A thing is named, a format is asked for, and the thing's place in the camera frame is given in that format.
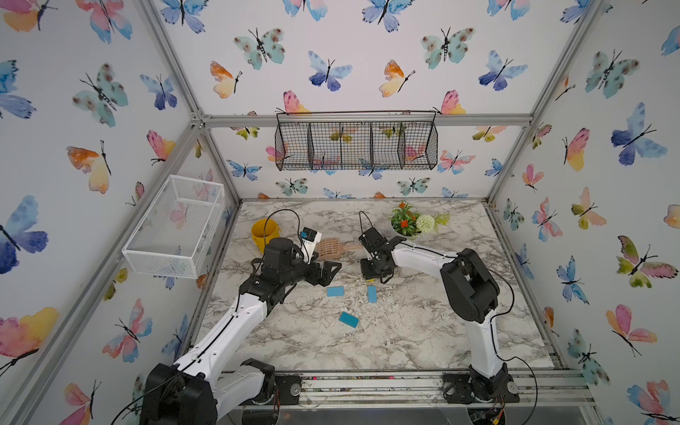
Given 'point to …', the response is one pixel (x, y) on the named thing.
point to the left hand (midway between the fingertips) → (331, 258)
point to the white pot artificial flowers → (412, 225)
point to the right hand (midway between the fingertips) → (367, 271)
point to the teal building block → (349, 320)
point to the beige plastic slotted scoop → (334, 248)
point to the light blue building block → (335, 291)
